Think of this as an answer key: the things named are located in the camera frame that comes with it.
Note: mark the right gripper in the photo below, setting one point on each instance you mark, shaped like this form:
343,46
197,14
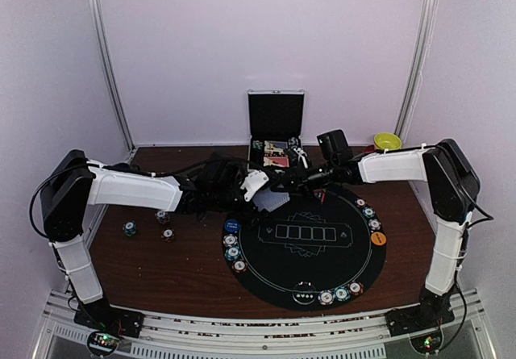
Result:
301,184

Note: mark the blue-backed card deck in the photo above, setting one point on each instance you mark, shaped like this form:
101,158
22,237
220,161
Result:
267,200

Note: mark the orange 100 chip stack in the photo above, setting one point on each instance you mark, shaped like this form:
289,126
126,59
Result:
168,235

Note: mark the green 50 chip stack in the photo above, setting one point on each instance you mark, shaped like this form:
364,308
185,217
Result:
130,229

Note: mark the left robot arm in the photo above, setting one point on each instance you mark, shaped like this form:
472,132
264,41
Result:
79,183

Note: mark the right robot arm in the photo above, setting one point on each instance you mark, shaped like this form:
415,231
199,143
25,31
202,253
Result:
452,185

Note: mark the red saucer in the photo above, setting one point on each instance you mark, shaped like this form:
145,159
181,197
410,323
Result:
370,149

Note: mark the blue small blind button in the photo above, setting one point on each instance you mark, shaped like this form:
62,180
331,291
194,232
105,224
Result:
232,226

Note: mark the yellow-green cup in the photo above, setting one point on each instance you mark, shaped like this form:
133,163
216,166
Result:
387,141

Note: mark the chips in case right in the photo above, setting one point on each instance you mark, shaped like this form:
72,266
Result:
293,142

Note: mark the chips in case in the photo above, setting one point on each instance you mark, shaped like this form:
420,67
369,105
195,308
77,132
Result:
293,142
257,145

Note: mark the chips in case left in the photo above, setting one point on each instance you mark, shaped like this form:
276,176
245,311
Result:
257,145

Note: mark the card box in case lower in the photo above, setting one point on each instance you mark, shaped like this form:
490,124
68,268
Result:
282,162

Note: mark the card box in case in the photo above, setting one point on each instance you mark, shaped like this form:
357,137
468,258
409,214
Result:
282,162
275,147

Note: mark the card box in case upper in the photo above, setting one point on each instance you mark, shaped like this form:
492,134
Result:
275,147

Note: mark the orange big blind button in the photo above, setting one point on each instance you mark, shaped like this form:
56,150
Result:
378,238

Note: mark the round black poker mat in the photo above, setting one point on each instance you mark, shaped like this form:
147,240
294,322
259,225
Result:
323,239

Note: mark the aluminium poker case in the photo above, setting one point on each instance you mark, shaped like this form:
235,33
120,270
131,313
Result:
274,115

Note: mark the clear dealer button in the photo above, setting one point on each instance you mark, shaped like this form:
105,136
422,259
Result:
304,293

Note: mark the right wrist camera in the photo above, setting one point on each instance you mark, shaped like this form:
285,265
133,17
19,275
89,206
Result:
298,157

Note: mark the right aluminium frame post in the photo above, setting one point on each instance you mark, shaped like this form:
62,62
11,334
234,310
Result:
422,45

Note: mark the aluminium frame post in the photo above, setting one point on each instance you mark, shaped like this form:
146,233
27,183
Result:
422,45
108,71

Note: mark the front aluminium rail base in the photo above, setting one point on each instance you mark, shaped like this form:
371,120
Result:
359,335

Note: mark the left aluminium frame post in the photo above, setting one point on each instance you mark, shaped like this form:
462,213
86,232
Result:
108,71

